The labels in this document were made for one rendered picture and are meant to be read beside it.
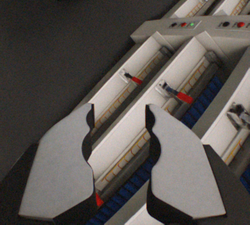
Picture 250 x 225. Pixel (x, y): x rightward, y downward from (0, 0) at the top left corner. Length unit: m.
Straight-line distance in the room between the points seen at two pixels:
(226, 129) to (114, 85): 0.39
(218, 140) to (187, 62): 0.24
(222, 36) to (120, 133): 0.31
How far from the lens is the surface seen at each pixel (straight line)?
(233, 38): 0.46
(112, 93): 0.62
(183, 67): 0.50
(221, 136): 0.33
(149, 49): 0.67
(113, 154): 0.45
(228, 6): 0.65
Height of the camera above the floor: 0.72
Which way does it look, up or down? 59 degrees down
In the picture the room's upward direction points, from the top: 119 degrees clockwise
